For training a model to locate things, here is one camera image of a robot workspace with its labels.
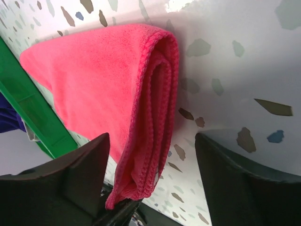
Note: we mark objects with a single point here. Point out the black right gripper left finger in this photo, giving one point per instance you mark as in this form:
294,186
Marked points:
65,191

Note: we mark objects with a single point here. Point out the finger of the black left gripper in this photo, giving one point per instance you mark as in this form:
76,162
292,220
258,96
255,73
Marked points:
119,216

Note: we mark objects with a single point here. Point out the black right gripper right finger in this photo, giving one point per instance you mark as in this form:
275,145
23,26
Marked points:
241,192

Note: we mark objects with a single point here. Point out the pink towel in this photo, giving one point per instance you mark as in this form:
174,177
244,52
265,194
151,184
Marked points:
121,80

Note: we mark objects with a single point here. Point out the grey white towel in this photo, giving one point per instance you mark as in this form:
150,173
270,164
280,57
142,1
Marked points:
31,135

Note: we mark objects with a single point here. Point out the green plastic bin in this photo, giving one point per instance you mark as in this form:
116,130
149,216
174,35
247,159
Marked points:
17,87

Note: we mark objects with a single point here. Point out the purple towel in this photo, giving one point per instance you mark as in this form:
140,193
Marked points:
9,119

